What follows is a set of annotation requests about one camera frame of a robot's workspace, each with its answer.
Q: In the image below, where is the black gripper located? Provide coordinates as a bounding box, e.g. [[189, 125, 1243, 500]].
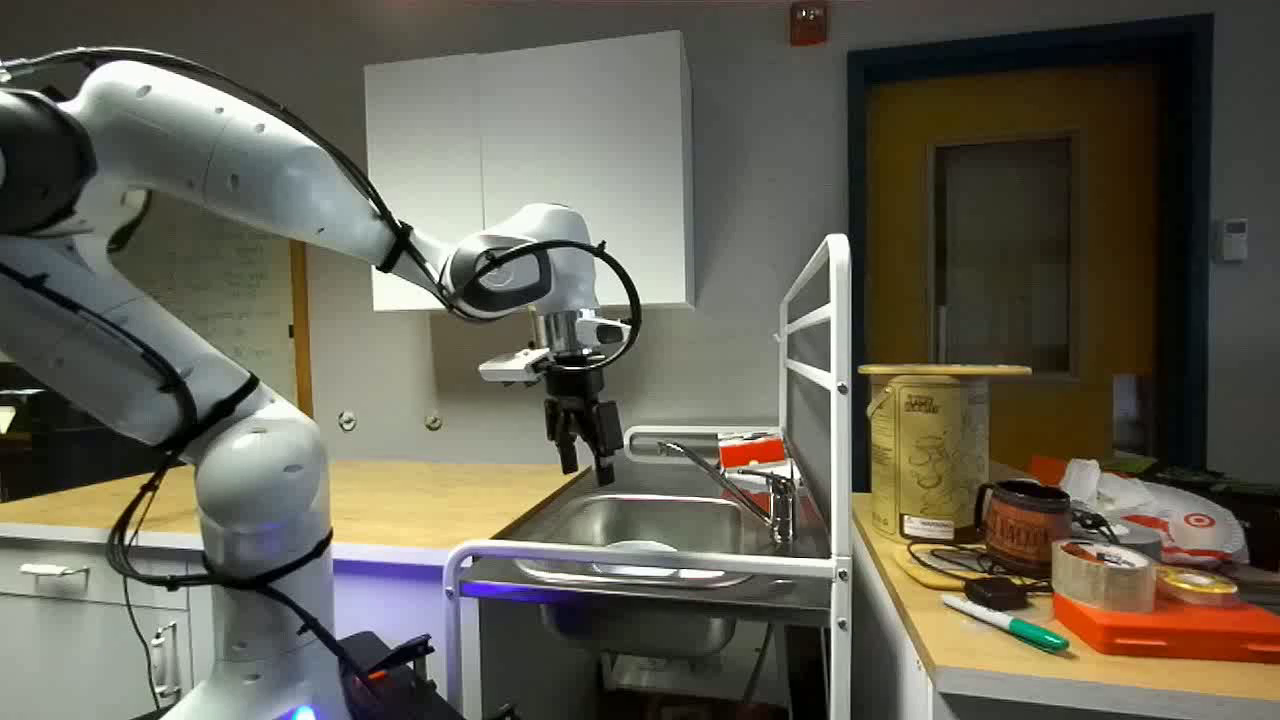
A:
[[541, 353, 629, 489]]

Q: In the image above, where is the chrome faucet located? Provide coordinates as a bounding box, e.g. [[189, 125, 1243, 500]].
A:
[[660, 434, 808, 551]]

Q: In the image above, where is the stainless steel sink basin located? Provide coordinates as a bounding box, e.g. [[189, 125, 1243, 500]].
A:
[[491, 458, 831, 655]]

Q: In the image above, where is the white bowl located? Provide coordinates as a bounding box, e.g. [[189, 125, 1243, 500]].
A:
[[598, 535, 690, 562]]

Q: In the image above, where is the orange item behind sink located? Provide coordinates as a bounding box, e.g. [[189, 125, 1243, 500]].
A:
[[716, 432, 802, 500]]

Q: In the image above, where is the black and orange base device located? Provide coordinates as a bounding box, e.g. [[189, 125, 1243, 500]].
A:
[[335, 627, 463, 720]]

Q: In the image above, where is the beige patterned canister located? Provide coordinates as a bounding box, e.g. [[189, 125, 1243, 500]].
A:
[[863, 374, 994, 545]]

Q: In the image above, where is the round wooden board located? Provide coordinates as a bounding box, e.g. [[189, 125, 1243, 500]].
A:
[[856, 361, 1037, 384]]

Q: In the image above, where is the wood framed whiteboard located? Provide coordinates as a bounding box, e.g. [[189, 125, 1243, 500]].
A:
[[112, 193, 321, 419]]

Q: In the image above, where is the dark patterned coaster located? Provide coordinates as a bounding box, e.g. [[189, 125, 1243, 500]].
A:
[[909, 535, 1017, 589]]

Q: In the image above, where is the small black block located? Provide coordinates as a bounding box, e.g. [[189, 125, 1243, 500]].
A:
[[964, 577, 1037, 611]]

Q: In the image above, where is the brown ceramic mug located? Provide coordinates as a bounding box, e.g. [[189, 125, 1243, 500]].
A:
[[975, 475, 1080, 580]]

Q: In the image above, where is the green marker pen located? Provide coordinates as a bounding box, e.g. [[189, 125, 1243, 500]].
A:
[[937, 591, 1076, 660]]

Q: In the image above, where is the yellow door with window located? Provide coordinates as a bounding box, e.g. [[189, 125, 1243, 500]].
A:
[[846, 12, 1215, 489]]

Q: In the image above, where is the red fire alarm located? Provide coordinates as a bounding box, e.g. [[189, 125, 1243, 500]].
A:
[[790, 0, 831, 49]]

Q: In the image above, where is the white counter cabinet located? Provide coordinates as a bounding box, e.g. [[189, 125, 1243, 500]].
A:
[[0, 524, 463, 720]]

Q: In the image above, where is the black equipment on counter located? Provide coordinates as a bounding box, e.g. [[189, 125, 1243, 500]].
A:
[[0, 380, 98, 500]]

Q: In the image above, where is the white plastic bag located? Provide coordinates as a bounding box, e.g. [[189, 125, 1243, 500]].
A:
[[1056, 454, 1251, 568]]

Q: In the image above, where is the flat orange box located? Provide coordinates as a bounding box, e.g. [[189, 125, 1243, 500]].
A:
[[1050, 589, 1280, 664]]

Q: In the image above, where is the small round tin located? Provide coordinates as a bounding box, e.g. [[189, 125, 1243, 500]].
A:
[[1154, 562, 1243, 611]]

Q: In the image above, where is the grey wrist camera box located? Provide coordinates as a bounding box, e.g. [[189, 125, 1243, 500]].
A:
[[476, 344, 553, 387]]

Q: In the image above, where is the white metal rack frame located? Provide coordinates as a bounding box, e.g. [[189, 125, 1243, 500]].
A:
[[439, 233, 861, 720]]

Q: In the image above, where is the white wall cabinet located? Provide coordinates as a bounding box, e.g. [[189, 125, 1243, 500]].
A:
[[362, 28, 701, 315]]

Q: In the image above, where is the metal cabinet door handle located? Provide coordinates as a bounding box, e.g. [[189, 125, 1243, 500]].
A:
[[143, 619, 186, 706]]

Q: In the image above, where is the metal drawer handle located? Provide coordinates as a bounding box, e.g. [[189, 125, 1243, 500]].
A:
[[15, 561, 98, 599]]

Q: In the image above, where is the white wall thermostat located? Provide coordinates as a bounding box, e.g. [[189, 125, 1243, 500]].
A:
[[1214, 215, 1255, 267]]

